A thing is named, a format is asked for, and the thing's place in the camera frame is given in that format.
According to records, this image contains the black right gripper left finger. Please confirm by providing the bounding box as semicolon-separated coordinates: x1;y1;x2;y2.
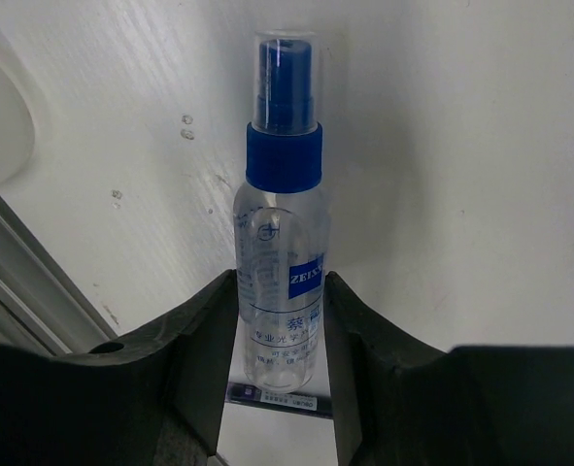
0;270;238;465

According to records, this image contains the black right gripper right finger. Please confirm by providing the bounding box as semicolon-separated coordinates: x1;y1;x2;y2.
324;273;574;465

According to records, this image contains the dark blue gel pen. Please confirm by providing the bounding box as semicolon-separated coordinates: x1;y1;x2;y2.
226;383;332;411

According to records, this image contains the aluminium table frame rail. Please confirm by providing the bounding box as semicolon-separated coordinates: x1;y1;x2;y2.
0;195;117;356

